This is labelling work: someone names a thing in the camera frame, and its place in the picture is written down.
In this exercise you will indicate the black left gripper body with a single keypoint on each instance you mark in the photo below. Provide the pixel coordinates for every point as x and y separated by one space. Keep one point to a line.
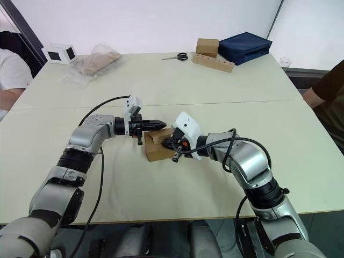
135 126

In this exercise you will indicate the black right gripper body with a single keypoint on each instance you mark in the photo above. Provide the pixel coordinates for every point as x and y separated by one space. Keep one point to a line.
180 145

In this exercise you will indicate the small cardboard box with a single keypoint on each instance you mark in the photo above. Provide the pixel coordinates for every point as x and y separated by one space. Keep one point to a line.
156 150
207 47

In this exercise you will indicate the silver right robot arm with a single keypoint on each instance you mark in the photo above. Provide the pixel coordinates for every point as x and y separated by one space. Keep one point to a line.
247 158

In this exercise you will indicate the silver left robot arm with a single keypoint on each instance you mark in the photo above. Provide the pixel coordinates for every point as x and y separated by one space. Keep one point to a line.
88 134

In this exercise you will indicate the clear plastic bag with cardboard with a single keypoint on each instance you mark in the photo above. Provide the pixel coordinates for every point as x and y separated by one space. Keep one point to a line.
94 63

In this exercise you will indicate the small closed cardboard box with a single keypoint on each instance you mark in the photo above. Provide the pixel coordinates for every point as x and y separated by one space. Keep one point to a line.
207 47

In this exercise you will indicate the wooden block with holes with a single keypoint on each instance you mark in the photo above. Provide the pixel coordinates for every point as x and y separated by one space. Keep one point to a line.
212 63

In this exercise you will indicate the dark grey rounded shape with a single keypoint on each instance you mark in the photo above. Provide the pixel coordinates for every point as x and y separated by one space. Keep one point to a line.
203 239
139 239

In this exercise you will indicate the white cube with black squares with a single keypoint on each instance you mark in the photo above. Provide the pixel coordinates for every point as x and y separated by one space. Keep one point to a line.
60 53

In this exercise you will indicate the navy blue fabric case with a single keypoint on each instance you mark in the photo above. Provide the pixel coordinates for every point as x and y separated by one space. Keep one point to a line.
243 48

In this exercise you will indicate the clear plastic cup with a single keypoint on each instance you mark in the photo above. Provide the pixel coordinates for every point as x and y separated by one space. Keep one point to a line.
286 62

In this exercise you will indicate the person in white shirt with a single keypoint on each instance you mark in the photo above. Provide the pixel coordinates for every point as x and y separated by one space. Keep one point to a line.
12 72

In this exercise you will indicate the dark grey side ledge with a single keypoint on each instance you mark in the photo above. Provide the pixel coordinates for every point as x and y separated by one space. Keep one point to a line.
306 76

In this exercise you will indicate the black chair back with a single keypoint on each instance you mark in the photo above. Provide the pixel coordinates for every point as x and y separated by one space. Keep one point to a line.
16 40

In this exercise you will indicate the person in brown shirt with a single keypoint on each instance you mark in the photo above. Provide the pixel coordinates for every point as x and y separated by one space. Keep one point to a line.
330 91

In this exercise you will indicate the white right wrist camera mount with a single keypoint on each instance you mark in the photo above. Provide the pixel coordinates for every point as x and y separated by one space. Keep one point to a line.
188 125

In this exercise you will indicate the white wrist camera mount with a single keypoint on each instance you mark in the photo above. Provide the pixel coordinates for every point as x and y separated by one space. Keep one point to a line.
188 125
133 103

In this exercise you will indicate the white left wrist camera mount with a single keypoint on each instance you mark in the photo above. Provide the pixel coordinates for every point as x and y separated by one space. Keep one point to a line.
133 103

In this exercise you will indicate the dark diagonal frame bar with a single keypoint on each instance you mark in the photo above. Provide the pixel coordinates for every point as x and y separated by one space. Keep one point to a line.
25 28

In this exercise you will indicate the grey upright frame pole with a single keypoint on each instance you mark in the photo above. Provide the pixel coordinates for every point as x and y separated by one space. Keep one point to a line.
275 17

